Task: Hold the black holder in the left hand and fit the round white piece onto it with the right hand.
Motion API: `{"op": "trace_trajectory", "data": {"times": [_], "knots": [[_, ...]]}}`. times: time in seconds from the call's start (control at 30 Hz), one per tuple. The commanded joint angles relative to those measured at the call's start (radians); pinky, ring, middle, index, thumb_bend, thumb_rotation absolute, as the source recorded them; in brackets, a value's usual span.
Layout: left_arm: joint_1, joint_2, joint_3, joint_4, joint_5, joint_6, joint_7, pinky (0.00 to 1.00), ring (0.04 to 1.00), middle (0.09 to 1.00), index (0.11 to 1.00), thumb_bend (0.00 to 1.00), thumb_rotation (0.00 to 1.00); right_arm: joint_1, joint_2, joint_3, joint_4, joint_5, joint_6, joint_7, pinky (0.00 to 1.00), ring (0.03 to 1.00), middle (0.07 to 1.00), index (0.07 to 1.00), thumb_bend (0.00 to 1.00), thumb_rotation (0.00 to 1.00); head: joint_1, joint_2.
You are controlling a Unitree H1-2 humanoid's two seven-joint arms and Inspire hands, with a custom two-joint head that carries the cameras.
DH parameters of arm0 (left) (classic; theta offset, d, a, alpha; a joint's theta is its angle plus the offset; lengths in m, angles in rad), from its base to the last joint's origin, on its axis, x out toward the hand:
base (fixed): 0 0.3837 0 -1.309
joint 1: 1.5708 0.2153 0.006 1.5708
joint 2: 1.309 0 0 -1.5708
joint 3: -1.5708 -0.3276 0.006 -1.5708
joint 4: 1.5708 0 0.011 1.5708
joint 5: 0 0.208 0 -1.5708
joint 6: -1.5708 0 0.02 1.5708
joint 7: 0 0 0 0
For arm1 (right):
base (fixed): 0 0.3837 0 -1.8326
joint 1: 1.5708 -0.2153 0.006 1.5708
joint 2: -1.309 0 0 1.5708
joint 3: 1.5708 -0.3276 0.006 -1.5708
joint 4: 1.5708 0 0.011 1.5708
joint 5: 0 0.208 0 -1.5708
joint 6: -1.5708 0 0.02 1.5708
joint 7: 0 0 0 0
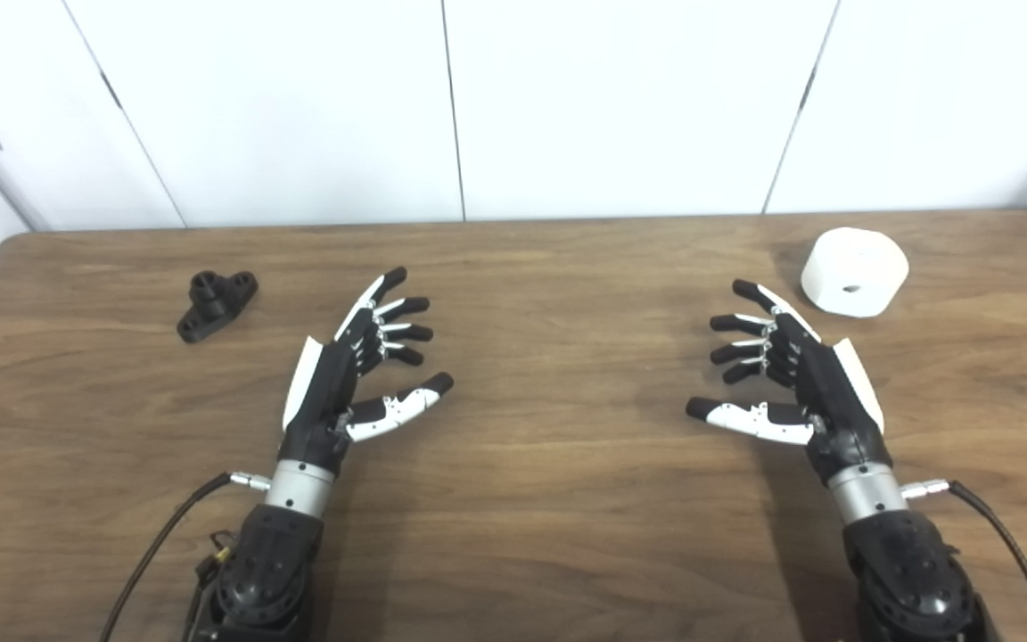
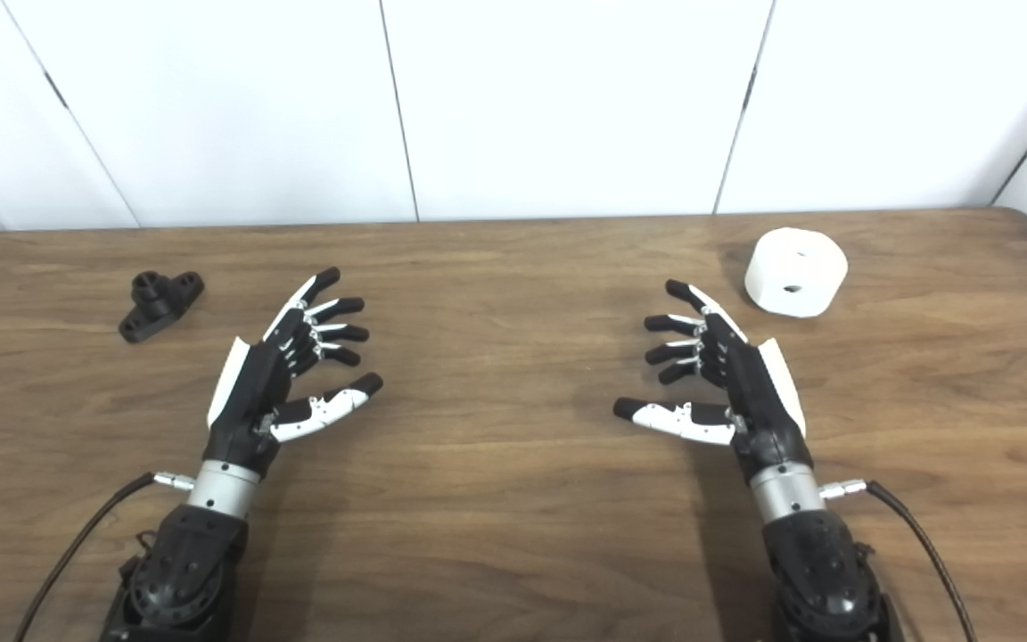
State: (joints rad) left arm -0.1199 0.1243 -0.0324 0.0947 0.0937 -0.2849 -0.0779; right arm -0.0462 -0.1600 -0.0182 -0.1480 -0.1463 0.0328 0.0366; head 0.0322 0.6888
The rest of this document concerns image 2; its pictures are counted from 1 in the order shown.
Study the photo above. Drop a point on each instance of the round white cylindrical piece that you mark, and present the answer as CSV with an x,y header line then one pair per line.
x,y
794,267

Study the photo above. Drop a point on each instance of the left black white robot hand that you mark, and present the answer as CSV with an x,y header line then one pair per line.
x,y
250,392

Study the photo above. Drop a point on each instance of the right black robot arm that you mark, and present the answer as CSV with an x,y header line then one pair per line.
x,y
821,575

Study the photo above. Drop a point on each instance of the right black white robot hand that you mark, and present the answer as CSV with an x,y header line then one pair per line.
x,y
759,392

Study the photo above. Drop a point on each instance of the black plastic holder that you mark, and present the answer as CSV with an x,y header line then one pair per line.
x,y
157,303

